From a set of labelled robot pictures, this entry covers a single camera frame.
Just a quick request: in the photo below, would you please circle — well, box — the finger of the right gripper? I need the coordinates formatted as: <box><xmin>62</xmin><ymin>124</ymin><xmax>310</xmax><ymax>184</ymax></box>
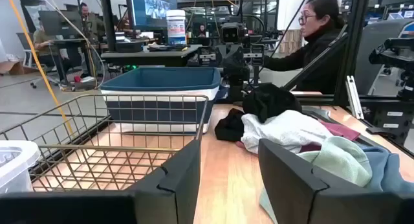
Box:
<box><xmin>197</xmin><ymin>45</ymin><xmax>217</xmax><ymax>67</ymax></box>
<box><xmin>250</xmin><ymin>43</ymin><xmax>266</xmax><ymax>67</ymax></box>

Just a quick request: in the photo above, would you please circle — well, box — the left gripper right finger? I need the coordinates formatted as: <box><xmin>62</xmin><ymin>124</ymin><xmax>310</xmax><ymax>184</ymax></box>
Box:
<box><xmin>257</xmin><ymin>138</ymin><xmax>402</xmax><ymax>224</ymax></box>

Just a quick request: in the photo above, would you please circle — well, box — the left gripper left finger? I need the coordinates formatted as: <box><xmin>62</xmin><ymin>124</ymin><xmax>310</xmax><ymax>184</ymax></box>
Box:
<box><xmin>127</xmin><ymin>139</ymin><xmax>202</xmax><ymax>224</ymax></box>

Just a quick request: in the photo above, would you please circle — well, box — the plain white cloth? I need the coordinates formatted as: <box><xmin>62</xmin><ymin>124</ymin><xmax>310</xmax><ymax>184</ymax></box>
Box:
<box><xmin>240</xmin><ymin>109</ymin><xmax>334</xmax><ymax>155</ymax></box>

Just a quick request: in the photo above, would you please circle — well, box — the mint green cloth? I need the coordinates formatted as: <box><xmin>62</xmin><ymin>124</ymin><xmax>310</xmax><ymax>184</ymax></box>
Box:
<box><xmin>258</xmin><ymin>135</ymin><xmax>374</xmax><ymax>224</ymax></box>

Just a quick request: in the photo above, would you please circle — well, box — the maroon cloth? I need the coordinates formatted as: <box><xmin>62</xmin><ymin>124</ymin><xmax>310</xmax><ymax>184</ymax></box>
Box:
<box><xmin>235</xmin><ymin>120</ymin><xmax>362</xmax><ymax>153</ymax></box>

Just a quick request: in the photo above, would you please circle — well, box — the blue knit cloth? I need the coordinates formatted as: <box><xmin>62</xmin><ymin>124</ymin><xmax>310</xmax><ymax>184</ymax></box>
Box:
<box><xmin>357</xmin><ymin>146</ymin><xmax>414</xmax><ymax>195</ymax></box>

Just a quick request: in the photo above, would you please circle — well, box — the white wipes canister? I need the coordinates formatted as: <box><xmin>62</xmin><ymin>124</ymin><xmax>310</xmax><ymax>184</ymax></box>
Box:
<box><xmin>165</xmin><ymin>9</ymin><xmax>188</xmax><ymax>46</ymax></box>

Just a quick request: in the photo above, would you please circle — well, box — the blue white fabric bin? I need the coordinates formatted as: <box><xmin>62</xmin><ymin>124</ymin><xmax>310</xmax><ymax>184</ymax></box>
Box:
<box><xmin>99</xmin><ymin>67</ymin><xmax>223</xmax><ymax>134</ymax></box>

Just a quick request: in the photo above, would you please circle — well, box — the person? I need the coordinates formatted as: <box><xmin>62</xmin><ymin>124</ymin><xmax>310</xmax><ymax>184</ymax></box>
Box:
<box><xmin>79</xmin><ymin>2</ymin><xmax>98</xmax><ymax>37</ymax></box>
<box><xmin>33</xmin><ymin>20</ymin><xmax>71</xmax><ymax>69</ymax></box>
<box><xmin>263</xmin><ymin>0</ymin><xmax>349</xmax><ymax>95</ymax></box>

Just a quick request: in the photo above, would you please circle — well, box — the grey desk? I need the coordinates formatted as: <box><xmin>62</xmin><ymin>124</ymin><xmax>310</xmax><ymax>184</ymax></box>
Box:
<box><xmin>100</xmin><ymin>44</ymin><xmax>204</xmax><ymax>68</ymax></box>

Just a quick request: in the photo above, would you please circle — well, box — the large computer monitor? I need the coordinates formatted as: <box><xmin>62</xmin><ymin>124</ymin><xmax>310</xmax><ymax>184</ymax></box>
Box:
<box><xmin>130</xmin><ymin>0</ymin><xmax>178</xmax><ymax>31</ymax></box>

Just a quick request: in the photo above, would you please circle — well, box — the grey clothes hanger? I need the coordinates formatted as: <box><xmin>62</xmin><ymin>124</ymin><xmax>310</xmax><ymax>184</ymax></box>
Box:
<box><xmin>301</xmin><ymin>106</ymin><xmax>342</xmax><ymax>125</ymax></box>

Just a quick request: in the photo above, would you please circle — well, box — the clear plastic bin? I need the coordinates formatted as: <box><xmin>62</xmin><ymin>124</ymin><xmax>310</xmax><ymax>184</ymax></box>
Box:
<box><xmin>0</xmin><ymin>140</ymin><xmax>41</xmax><ymax>194</ymax></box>

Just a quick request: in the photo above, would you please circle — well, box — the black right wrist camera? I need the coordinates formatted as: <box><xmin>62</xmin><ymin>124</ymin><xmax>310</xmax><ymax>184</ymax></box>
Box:
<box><xmin>221</xmin><ymin>21</ymin><xmax>241</xmax><ymax>44</ymax></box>

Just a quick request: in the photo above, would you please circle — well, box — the gold wire basket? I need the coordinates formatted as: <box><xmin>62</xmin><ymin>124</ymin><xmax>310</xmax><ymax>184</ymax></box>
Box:
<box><xmin>0</xmin><ymin>93</ymin><xmax>210</xmax><ymax>193</ymax></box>

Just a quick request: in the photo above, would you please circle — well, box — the black aluminium rig frame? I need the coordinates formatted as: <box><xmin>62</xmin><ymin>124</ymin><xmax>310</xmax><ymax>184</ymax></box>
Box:
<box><xmin>281</xmin><ymin>0</ymin><xmax>414</xmax><ymax>159</ymax></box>

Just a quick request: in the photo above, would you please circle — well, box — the black steel post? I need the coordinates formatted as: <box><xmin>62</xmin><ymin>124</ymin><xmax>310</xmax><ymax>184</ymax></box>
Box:
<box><xmin>98</xmin><ymin>0</ymin><xmax>117</xmax><ymax>52</ymax></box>

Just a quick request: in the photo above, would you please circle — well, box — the silver aluminium bracket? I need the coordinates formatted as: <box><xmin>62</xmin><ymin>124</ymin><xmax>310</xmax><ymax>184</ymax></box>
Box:
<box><xmin>344</xmin><ymin>75</ymin><xmax>365</xmax><ymax>120</ymax></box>

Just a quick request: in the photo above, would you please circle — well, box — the white cable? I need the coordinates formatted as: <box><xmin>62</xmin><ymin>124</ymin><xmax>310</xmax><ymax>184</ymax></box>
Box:
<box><xmin>34</xmin><ymin>0</ymin><xmax>107</xmax><ymax>90</ymax></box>

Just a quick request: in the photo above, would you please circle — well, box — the yellow hanging cord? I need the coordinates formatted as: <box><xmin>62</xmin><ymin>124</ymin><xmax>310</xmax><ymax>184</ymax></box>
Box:
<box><xmin>5</xmin><ymin>0</ymin><xmax>76</xmax><ymax>136</ymax></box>

